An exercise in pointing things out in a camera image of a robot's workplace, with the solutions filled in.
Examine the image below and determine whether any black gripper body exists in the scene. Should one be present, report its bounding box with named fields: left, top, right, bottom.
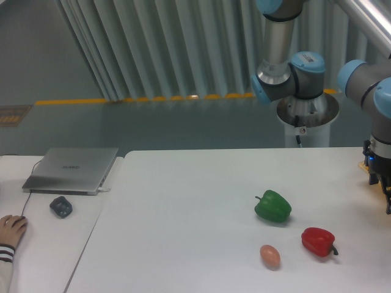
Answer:
left=363, top=139, right=390, bottom=186

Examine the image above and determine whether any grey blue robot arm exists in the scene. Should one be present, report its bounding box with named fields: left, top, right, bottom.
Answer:
left=251, top=1, right=390, bottom=197

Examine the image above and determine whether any white striped sleeve forearm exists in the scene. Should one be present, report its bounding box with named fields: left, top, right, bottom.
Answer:
left=1, top=244, right=15, bottom=293

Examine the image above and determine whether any person's bare hand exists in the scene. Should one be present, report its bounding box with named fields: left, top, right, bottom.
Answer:
left=0, top=215, right=28, bottom=248

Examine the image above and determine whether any red bell pepper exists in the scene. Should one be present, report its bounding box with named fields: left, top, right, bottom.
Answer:
left=301, top=227, right=338, bottom=258

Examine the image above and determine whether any green bell pepper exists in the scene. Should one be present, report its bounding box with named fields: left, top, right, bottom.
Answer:
left=254, top=190, right=292, bottom=223

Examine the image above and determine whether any brown egg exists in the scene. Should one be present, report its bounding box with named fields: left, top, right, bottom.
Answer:
left=260, top=245, right=281, bottom=269

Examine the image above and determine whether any silver closed laptop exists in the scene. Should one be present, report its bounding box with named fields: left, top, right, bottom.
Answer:
left=22, top=148, right=119, bottom=195

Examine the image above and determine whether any black plastic clip gadget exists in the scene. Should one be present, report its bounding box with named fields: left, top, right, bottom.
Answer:
left=49, top=196, right=73, bottom=219

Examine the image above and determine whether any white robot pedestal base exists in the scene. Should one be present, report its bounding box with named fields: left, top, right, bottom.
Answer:
left=277, top=93, right=339, bottom=148

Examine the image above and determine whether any silver aluminium frame beam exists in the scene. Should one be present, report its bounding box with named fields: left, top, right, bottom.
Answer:
left=332, top=0, right=390, bottom=59

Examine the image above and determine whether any white corrugated partition wall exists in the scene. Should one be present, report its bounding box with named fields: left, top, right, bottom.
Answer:
left=57, top=1, right=371, bottom=102

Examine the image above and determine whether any grey mouse cable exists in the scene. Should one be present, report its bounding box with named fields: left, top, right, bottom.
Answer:
left=20, top=154, right=46, bottom=217

